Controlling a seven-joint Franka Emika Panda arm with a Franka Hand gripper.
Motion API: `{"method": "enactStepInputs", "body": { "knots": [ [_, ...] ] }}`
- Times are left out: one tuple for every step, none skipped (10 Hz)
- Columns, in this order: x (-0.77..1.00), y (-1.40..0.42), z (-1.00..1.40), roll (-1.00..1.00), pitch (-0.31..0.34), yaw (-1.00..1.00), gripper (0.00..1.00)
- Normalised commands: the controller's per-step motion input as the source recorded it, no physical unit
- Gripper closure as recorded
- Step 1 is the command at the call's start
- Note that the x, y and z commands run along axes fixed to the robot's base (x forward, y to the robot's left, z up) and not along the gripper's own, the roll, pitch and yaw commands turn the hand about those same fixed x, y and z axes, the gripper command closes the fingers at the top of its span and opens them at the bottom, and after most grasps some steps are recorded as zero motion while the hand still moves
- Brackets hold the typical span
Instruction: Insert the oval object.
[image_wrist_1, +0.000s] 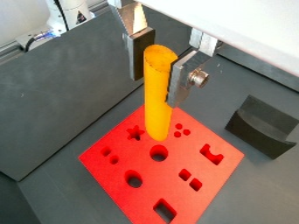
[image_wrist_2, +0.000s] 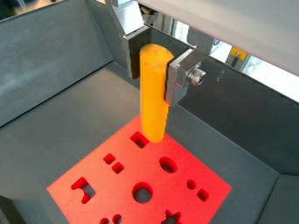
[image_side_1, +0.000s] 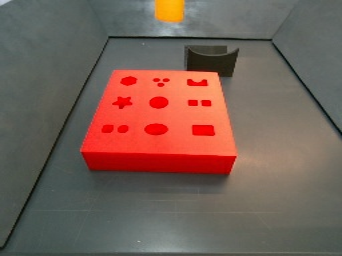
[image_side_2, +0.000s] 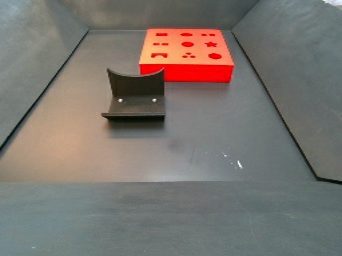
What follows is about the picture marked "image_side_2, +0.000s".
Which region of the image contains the black curved holder bracket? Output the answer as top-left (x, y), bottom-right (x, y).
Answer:
top-left (101, 69), bottom-right (166, 120)

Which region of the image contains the red shape sorter box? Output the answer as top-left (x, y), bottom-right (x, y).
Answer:
top-left (139, 28), bottom-right (235, 83)

